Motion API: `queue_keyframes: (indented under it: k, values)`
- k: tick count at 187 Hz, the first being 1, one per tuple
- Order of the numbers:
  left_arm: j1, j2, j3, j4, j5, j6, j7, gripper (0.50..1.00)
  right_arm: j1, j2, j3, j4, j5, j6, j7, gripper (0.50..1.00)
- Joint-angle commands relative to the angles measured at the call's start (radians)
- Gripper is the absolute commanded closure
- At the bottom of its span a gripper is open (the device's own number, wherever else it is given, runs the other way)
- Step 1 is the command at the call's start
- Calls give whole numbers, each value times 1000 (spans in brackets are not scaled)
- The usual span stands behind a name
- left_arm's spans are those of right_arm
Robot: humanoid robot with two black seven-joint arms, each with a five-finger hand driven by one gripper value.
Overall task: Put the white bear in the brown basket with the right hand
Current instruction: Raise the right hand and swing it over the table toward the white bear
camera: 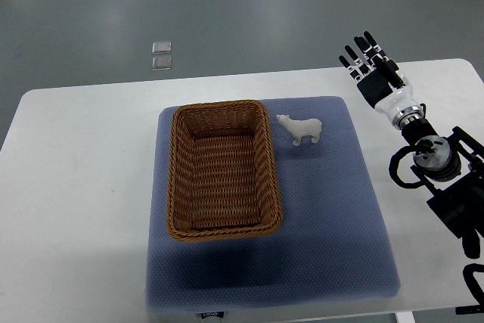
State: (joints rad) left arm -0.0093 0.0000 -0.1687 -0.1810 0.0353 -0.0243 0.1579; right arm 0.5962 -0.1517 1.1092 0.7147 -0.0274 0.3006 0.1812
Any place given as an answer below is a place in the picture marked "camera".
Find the lower clear floor tile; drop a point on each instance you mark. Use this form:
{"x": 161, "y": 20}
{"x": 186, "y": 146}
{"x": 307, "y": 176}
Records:
{"x": 162, "y": 62}

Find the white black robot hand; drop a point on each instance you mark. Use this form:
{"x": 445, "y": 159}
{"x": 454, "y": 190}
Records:
{"x": 382, "y": 88}

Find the black table control panel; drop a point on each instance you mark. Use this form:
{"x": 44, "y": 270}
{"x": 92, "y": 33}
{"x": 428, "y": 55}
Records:
{"x": 469, "y": 310}

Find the blue textured mat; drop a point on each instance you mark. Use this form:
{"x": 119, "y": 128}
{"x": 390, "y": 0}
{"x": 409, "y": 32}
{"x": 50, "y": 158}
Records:
{"x": 332, "y": 244}

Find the white bear figurine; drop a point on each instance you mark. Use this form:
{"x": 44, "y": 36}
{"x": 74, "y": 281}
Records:
{"x": 301, "y": 128}

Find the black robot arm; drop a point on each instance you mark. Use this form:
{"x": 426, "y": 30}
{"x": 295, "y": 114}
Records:
{"x": 450, "y": 167}

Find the brown wicker basket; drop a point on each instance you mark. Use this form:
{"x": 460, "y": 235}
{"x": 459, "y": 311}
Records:
{"x": 222, "y": 178}

